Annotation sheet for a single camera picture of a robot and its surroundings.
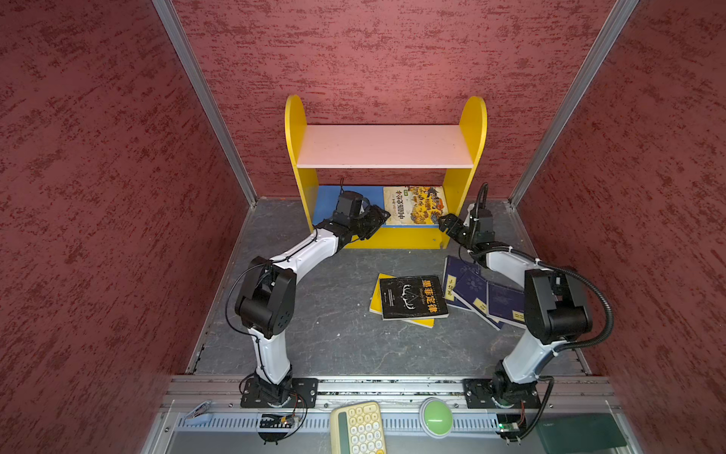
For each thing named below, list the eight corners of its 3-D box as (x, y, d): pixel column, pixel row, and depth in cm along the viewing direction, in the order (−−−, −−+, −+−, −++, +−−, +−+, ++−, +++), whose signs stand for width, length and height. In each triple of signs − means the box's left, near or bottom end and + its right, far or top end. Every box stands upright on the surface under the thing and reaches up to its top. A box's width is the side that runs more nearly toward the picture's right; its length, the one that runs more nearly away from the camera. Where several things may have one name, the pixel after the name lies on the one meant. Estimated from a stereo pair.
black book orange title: (381, 320, 89) (381, 316, 86) (380, 278, 98) (380, 274, 96) (447, 320, 89) (450, 316, 86) (440, 279, 98) (442, 274, 96)
